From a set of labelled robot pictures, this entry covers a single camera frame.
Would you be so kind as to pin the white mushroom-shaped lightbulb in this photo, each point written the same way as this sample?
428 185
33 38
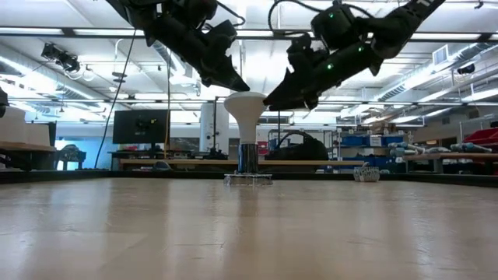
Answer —
245 116

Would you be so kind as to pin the chrome socket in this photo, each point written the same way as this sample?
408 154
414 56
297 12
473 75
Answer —
247 157

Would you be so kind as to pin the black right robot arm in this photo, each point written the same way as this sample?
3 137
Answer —
400 23

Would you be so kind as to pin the black duffel bag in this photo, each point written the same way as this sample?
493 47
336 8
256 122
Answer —
307 151

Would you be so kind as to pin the metal shelf with blue bins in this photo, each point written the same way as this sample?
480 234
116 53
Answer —
358 141

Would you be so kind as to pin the small red box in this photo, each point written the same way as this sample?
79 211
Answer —
264 149

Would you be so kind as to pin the beige wooden desk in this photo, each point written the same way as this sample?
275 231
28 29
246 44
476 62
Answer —
292 163

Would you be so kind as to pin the black computer monitor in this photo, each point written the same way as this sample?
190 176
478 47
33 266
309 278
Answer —
140 126

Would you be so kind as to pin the blue white patterned cup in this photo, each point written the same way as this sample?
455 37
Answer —
366 175

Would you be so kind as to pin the white ceiling air vent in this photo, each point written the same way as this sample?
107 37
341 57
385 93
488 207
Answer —
440 55

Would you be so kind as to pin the grey blue rolled bundle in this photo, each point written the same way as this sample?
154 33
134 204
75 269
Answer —
404 148
470 148

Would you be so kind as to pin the black overhead light bar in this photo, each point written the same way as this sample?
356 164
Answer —
459 37

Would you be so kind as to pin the small black ceiling fixture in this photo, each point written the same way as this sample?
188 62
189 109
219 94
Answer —
466 69

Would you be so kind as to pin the wooden workbench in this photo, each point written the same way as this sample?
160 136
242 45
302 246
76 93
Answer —
451 156

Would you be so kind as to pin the red storage bin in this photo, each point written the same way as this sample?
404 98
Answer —
482 137

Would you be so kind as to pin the small pale cardboard box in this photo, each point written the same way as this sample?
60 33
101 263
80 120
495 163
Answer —
38 135

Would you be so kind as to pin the large pale cardboard box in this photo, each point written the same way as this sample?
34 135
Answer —
11 126

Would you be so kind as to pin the wooden side table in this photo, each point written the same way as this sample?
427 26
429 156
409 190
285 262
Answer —
23 148

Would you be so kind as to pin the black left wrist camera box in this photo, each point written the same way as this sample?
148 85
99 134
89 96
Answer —
221 39

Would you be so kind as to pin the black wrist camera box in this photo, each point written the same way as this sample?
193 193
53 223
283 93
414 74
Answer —
301 52
221 39

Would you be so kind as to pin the thin black metal frame stand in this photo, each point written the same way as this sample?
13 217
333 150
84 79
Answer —
214 124

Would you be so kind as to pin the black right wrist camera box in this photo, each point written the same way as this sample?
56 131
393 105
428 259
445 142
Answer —
301 52

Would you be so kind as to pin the silver ceiling air duct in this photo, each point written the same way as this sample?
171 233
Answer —
428 74
23 62

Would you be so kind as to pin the black ceiling-mounted camera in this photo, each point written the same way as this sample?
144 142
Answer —
62 58

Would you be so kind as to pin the black aluminium rig frame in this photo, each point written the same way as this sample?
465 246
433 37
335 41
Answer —
78 177

